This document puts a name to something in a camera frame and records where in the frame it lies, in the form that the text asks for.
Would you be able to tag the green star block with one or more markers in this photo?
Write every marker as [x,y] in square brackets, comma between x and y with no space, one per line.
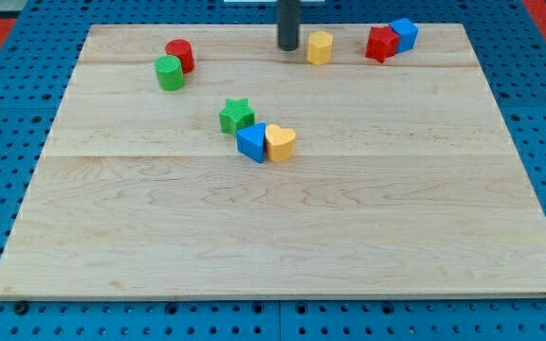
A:
[235,116]

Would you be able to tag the yellow hexagon block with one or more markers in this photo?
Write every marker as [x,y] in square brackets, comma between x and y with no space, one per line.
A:
[320,47]

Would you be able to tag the red star block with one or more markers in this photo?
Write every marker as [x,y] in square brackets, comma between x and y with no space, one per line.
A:
[382,43]

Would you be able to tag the blue cube block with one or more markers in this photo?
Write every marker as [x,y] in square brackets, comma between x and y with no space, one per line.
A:
[407,32]

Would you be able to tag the yellow heart block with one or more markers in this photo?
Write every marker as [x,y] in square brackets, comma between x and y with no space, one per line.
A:
[280,143]

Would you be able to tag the blue triangle block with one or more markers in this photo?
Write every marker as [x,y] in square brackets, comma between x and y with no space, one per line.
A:
[251,142]

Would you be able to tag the wooden board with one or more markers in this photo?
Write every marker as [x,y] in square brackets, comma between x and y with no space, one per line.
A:
[405,183]

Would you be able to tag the green cylinder block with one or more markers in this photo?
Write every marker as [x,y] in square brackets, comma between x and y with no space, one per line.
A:
[169,73]

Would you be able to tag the red cylinder block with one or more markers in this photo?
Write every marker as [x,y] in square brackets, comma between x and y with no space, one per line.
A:
[182,49]

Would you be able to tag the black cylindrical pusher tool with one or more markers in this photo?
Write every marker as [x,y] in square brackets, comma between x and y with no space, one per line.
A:
[288,24]

